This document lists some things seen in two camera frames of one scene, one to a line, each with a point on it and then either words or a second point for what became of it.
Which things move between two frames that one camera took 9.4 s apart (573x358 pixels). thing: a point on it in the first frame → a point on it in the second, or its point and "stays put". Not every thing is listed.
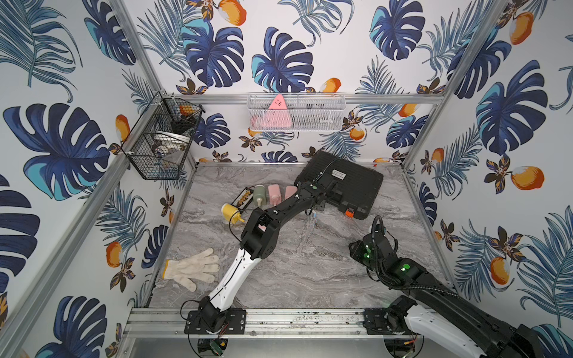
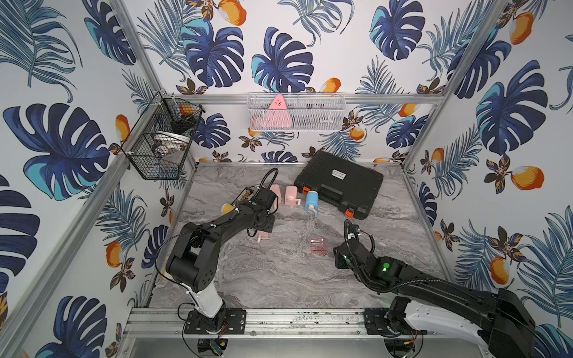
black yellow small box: x=243 y=199 stays put
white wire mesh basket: x=304 y=112 stays put
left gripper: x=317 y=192 → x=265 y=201
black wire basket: x=156 y=147 stays put
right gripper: x=357 y=247 → x=338 y=258
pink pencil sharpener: x=290 y=190 stays put
